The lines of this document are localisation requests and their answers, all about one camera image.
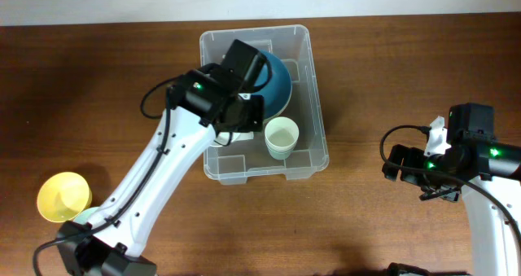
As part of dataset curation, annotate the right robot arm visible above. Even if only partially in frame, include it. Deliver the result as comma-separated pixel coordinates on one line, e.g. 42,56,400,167
381,103,520,275

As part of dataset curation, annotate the white small bowl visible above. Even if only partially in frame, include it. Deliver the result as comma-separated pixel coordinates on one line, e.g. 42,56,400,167
211,132,239,147

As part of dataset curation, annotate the pale yellow large bowl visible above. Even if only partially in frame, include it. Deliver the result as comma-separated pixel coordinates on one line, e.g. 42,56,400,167
263,93,291,123

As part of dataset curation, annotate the yellow small bowl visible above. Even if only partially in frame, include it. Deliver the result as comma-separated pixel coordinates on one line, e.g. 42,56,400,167
37,172,93,223

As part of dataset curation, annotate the mint green small bowl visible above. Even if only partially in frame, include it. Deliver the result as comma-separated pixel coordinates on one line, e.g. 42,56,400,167
73,207,99,225

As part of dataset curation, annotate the white label in container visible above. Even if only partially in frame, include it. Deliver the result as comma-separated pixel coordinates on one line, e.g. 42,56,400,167
231,132,254,142

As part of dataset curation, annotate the mint green plastic cup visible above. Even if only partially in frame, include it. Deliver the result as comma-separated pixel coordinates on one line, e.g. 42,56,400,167
268,148,292,160

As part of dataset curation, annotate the clear plastic storage container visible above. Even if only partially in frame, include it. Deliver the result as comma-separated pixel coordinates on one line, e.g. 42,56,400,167
199,24,329,185

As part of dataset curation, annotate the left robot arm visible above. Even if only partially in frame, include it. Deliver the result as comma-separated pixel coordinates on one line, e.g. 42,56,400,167
53,40,272,275

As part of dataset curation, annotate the cream plastic cup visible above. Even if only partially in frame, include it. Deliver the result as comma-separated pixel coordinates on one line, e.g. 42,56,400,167
264,116,300,153

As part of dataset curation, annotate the blue large bowl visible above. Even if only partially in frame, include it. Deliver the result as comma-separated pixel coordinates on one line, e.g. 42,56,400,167
241,50,292,99

